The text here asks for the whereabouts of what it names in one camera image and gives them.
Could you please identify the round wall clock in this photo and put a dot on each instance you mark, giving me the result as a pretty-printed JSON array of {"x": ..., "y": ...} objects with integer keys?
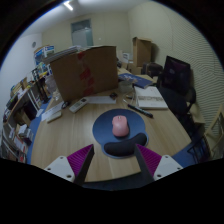
[{"x": 34, "y": 44}]

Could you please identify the white glass-door shelf unit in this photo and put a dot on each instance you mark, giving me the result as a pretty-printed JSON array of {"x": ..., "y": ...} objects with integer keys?
[{"x": 43, "y": 55}]

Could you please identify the long wooden side desk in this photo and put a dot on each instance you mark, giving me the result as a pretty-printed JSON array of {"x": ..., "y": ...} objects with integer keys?
[{"x": 23, "y": 96}]

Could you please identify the black office chair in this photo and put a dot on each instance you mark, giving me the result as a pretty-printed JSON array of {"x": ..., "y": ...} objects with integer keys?
[{"x": 176, "y": 76}]

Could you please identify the white paper sheet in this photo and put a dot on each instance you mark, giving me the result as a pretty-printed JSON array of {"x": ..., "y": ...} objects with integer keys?
[{"x": 51, "y": 111}]

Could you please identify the clear plastic jug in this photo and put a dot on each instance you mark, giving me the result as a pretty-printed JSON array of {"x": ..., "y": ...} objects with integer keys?
[{"x": 52, "y": 85}]

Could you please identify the tall open cardboard box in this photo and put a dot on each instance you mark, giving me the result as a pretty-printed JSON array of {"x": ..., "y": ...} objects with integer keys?
[{"x": 142, "y": 51}]

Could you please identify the white open book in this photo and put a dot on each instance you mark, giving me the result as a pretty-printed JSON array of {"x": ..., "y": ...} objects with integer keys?
[{"x": 150, "y": 97}]

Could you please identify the black tall stand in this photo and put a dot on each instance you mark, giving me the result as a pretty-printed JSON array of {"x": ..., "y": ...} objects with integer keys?
[{"x": 40, "y": 85}]

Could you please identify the black marker pen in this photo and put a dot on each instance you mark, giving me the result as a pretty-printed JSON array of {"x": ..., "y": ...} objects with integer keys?
[{"x": 140, "y": 111}]

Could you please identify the blue mouse pad with wrist rest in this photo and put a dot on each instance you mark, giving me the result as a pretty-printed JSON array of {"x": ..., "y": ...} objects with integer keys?
[{"x": 103, "y": 130}]

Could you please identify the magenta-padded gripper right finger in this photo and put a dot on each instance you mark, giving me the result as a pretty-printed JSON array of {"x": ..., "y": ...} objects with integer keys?
[{"x": 163, "y": 165}]

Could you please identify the dark bag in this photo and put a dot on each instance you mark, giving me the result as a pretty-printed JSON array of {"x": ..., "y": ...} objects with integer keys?
[{"x": 152, "y": 70}]

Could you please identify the pink computer mouse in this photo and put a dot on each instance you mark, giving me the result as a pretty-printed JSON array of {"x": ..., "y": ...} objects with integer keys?
[{"x": 120, "y": 126}]

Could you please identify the white flat board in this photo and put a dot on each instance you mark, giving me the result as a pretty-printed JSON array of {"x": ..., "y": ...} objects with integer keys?
[{"x": 100, "y": 99}]

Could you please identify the ceiling tube light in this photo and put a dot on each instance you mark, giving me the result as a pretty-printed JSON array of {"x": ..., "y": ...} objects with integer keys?
[{"x": 68, "y": 5}]

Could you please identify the clear plastic cup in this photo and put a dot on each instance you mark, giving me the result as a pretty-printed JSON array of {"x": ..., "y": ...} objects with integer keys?
[{"x": 125, "y": 86}]

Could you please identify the large brown cardboard box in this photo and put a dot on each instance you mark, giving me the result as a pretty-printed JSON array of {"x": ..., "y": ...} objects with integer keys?
[{"x": 83, "y": 73}]

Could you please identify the low shelf with books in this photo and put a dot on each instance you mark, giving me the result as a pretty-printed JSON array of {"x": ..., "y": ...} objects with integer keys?
[{"x": 15, "y": 143}]

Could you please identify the white remote control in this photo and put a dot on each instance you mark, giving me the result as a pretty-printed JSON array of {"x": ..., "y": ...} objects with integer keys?
[{"x": 78, "y": 105}]

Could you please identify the pale door with window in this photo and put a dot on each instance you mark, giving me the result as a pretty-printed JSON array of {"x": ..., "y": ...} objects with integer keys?
[{"x": 82, "y": 33}]

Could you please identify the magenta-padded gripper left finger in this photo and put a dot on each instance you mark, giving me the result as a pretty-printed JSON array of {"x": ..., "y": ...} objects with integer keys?
[{"x": 63, "y": 166}]

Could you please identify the small black object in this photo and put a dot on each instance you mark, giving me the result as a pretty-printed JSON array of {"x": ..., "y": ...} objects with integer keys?
[{"x": 65, "y": 104}]

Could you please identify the blue book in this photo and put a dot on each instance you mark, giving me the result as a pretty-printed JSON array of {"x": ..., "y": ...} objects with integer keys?
[{"x": 136, "y": 80}]

